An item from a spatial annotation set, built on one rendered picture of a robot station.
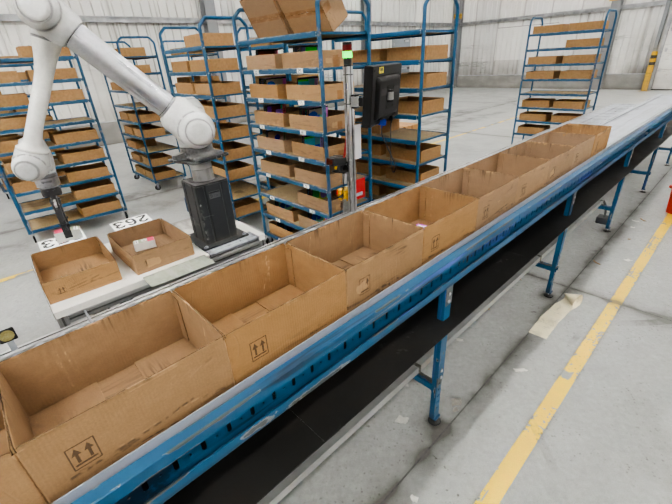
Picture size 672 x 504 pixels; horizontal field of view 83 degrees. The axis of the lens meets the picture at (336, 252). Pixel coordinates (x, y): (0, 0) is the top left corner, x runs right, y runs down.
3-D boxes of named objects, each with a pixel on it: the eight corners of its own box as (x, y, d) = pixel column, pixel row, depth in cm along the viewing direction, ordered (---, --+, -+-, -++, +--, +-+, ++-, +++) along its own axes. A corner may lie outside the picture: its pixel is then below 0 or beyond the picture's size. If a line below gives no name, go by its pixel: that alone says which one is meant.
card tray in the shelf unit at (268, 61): (246, 70, 299) (244, 56, 295) (278, 68, 317) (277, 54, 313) (275, 69, 272) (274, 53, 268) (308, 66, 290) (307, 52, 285)
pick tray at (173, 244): (165, 233, 217) (160, 217, 212) (195, 254, 192) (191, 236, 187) (112, 251, 200) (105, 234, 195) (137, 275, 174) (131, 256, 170)
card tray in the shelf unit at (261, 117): (255, 123, 318) (253, 110, 313) (284, 118, 336) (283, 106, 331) (283, 127, 291) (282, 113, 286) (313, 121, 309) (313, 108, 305)
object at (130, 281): (216, 213, 250) (215, 209, 248) (265, 238, 211) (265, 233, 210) (34, 271, 191) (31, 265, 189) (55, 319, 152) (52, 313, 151)
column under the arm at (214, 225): (184, 237, 211) (169, 179, 196) (226, 223, 226) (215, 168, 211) (205, 251, 193) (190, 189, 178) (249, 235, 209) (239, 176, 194)
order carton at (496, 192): (460, 197, 206) (463, 166, 199) (514, 209, 187) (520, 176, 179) (417, 219, 183) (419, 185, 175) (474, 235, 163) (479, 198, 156)
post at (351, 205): (356, 218, 245) (351, 65, 204) (361, 220, 241) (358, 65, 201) (343, 224, 237) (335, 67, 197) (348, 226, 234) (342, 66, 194)
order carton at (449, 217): (418, 219, 183) (419, 185, 175) (475, 235, 164) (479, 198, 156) (363, 247, 159) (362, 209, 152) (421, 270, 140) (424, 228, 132)
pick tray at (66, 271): (103, 252, 199) (96, 235, 194) (123, 279, 172) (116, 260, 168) (38, 272, 182) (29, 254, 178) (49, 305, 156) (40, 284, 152)
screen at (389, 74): (387, 158, 255) (394, 62, 227) (411, 161, 249) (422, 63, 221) (359, 178, 218) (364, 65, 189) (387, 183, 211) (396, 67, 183)
